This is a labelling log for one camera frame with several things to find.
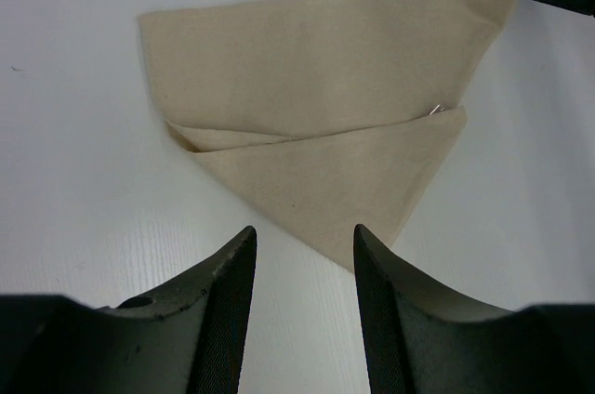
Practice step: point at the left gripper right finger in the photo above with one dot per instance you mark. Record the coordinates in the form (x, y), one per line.
(421, 336)

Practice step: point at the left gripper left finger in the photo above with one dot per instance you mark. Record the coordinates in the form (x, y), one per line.
(186, 335)

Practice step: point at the beige cloth napkin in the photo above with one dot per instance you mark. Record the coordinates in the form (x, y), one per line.
(317, 112)

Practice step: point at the metal utensil tip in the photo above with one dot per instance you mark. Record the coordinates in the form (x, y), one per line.
(437, 109)

